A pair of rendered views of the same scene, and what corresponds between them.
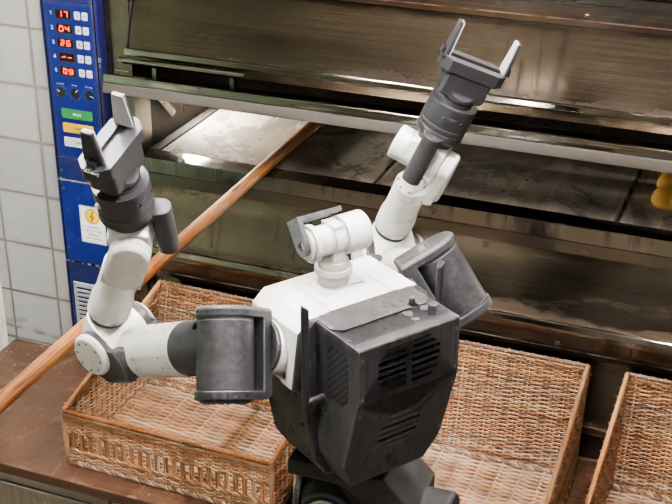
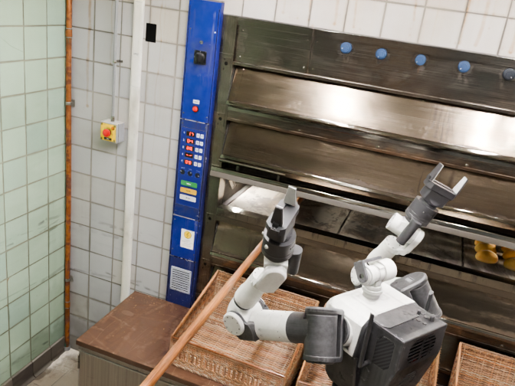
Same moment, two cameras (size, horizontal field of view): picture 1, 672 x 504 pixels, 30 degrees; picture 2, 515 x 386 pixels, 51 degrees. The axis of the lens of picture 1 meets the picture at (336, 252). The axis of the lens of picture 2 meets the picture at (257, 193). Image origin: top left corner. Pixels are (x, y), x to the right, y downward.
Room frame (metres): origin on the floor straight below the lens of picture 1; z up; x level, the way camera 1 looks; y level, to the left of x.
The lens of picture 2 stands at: (0.42, 0.50, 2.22)
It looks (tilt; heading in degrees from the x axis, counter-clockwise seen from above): 20 degrees down; 356
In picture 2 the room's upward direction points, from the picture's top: 8 degrees clockwise
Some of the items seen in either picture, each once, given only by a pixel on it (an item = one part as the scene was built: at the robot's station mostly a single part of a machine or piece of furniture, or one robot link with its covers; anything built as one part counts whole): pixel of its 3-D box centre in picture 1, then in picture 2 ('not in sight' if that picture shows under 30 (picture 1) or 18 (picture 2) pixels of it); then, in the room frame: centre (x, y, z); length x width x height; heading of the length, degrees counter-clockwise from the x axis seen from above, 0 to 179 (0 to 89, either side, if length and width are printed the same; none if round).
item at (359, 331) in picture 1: (353, 365); (376, 342); (1.79, -0.03, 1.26); 0.34 x 0.30 x 0.36; 125
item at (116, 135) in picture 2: not in sight; (112, 131); (3.13, 1.07, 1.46); 0.10 x 0.07 x 0.10; 68
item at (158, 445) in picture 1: (211, 390); (246, 331); (2.58, 0.30, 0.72); 0.56 x 0.49 x 0.28; 67
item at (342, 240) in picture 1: (336, 242); (376, 275); (1.84, 0.00, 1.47); 0.10 x 0.07 x 0.09; 125
